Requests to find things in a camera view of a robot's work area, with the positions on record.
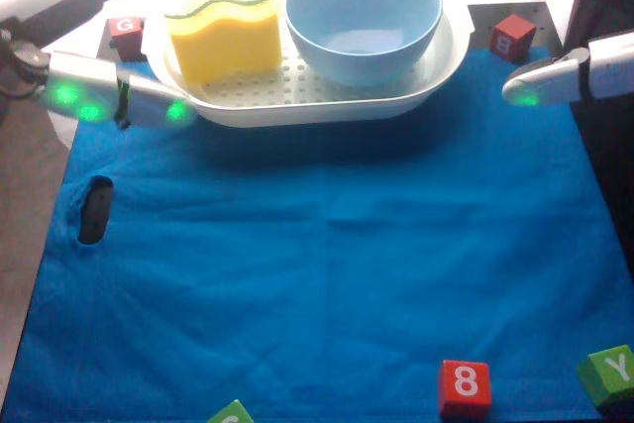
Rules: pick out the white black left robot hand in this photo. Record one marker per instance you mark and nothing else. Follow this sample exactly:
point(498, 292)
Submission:
point(79, 91)

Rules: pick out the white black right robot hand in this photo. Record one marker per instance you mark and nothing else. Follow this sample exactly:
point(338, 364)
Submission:
point(609, 66)

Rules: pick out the yellow sponge with green layer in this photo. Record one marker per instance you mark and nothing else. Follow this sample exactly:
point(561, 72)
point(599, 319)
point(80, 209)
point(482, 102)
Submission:
point(228, 46)

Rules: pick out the light blue bowl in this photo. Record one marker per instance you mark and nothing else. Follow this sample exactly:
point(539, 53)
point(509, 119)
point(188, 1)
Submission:
point(361, 12)

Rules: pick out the red block letter G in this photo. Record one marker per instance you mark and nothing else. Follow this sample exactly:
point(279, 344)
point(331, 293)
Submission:
point(124, 34)

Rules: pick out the red block letter B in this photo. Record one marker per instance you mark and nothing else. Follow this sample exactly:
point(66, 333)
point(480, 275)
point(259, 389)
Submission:
point(515, 34)

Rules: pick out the black oblong knob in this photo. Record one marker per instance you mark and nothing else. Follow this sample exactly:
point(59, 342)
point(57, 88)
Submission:
point(95, 210)

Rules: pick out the white perforated drain tray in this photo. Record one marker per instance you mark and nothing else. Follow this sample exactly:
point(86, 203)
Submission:
point(297, 93)

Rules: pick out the blue cloth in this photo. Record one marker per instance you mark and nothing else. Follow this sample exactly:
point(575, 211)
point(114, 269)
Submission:
point(317, 244)

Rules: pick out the green block letter Y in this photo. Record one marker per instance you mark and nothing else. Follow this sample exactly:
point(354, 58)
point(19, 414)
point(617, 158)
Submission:
point(609, 376)

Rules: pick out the red block number 8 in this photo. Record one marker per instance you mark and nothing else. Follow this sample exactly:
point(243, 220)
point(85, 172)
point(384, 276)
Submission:
point(465, 386)

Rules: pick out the green block white curved letter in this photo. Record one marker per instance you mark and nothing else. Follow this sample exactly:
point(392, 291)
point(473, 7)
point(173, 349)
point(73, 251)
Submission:
point(233, 414)

